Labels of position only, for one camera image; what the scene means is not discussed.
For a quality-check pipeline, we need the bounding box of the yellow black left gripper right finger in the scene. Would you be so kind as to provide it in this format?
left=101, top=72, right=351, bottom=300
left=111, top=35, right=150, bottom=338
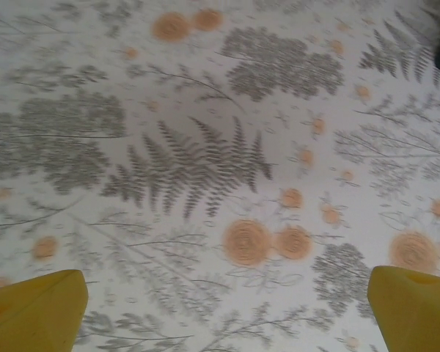
left=366, top=265, right=440, bottom=352

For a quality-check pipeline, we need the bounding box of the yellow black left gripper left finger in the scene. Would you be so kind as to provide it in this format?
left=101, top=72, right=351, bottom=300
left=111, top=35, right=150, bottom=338
left=0, top=269, right=89, bottom=352

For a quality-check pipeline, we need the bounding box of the floral patterned table cover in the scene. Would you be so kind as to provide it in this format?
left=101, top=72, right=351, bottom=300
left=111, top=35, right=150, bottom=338
left=0, top=0, right=440, bottom=352

